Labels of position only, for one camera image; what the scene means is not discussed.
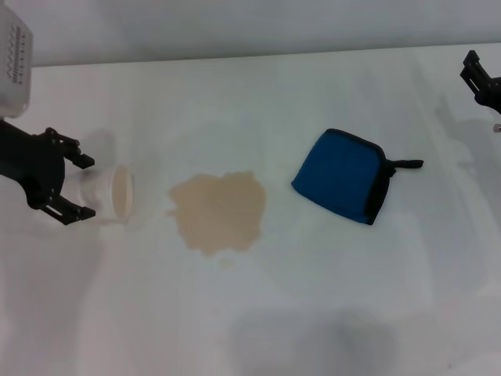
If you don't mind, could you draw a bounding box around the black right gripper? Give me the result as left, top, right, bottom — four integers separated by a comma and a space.
460, 49, 501, 117

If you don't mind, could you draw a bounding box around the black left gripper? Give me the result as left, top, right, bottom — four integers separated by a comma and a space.
0, 120, 97, 228

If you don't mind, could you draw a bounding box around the white paper cup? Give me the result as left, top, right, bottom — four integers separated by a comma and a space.
64, 163, 136, 226

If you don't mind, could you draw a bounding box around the blue rag with black trim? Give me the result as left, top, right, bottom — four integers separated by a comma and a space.
290, 128, 425, 226

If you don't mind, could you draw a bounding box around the brown liquid stain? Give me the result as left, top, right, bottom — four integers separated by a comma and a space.
164, 169, 268, 258

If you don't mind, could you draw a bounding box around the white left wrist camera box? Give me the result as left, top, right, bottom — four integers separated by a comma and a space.
0, 0, 34, 121

